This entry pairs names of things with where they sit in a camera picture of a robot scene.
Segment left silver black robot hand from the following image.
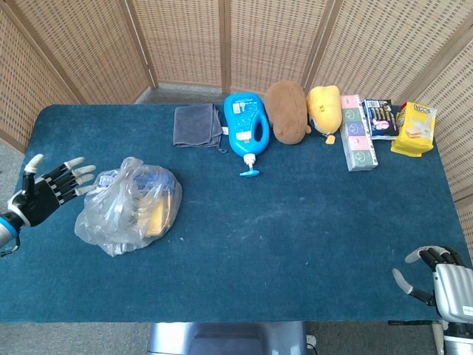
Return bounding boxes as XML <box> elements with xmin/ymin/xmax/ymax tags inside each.
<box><xmin>7</xmin><ymin>153</ymin><xmax>97</xmax><ymax>228</ymax></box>

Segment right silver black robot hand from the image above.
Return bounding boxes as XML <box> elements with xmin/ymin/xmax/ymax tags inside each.
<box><xmin>392</xmin><ymin>245</ymin><xmax>473</xmax><ymax>323</ymax></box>

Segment clear plastic bag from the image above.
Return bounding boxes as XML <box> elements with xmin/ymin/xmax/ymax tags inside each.
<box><xmin>74</xmin><ymin>156</ymin><xmax>183</xmax><ymax>257</ymax></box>

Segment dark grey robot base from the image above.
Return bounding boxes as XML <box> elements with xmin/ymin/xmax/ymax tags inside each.
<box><xmin>147</xmin><ymin>321</ymin><xmax>308</xmax><ymax>355</ymax></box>

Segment blue box in bag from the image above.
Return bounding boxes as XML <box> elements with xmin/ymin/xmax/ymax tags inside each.
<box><xmin>132</xmin><ymin>169</ymin><xmax>175</xmax><ymax>194</ymax></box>

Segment yellow sponge in bag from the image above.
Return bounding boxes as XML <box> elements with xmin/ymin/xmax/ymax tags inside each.
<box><xmin>144</xmin><ymin>200</ymin><xmax>169</xmax><ymax>237</ymax></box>

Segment yellow snack package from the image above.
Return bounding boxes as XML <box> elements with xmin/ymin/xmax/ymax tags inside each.
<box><xmin>390</xmin><ymin>101</ymin><xmax>438</xmax><ymax>158</ymax></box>

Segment grey folded cloth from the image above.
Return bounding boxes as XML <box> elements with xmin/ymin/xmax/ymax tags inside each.
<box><xmin>173</xmin><ymin>103</ymin><xmax>229</xmax><ymax>154</ymax></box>

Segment pastel tissue pack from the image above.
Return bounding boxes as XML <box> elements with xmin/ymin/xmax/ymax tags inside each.
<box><xmin>340</xmin><ymin>95</ymin><xmax>379</xmax><ymax>172</ymax></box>

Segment dark blue snack box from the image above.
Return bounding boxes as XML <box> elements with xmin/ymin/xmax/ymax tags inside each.
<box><xmin>361</xmin><ymin>98</ymin><xmax>399</xmax><ymax>141</ymax></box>

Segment blue carpet table cover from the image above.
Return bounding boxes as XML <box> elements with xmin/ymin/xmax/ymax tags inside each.
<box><xmin>0</xmin><ymin>104</ymin><xmax>473</xmax><ymax>324</ymax></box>

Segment woven rattan folding screen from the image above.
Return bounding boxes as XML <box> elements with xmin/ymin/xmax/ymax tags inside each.
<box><xmin>0</xmin><ymin>0</ymin><xmax>473</xmax><ymax>260</ymax></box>

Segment blue pump bottle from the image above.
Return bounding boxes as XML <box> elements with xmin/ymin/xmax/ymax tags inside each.
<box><xmin>223</xmin><ymin>91</ymin><xmax>273</xmax><ymax>178</ymax></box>

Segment yellow plush toy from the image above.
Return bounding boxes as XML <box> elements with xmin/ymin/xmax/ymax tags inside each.
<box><xmin>307</xmin><ymin>85</ymin><xmax>342</xmax><ymax>145</ymax></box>

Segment brown capybara plush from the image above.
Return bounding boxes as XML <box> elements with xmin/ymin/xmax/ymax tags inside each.
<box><xmin>264</xmin><ymin>81</ymin><xmax>312</xmax><ymax>145</ymax></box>

